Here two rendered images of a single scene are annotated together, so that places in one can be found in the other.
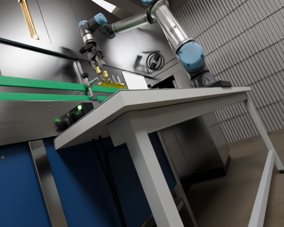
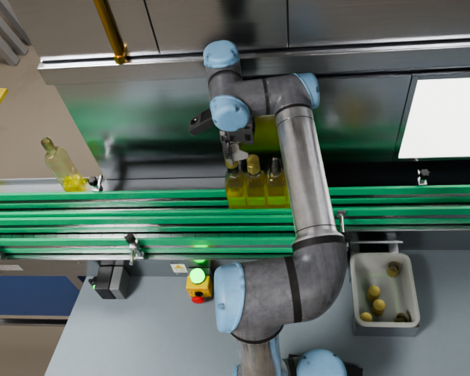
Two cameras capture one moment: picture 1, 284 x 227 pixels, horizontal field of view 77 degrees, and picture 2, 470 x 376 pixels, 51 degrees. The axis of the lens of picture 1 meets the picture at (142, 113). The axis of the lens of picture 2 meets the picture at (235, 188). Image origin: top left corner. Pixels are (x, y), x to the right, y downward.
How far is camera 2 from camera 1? 1.86 m
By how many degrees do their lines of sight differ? 87
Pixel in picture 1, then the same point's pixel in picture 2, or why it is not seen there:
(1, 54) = (69, 100)
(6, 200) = (60, 286)
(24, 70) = (106, 116)
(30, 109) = (61, 263)
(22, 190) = (69, 285)
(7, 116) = (45, 265)
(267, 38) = not seen: outside the picture
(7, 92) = (42, 248)
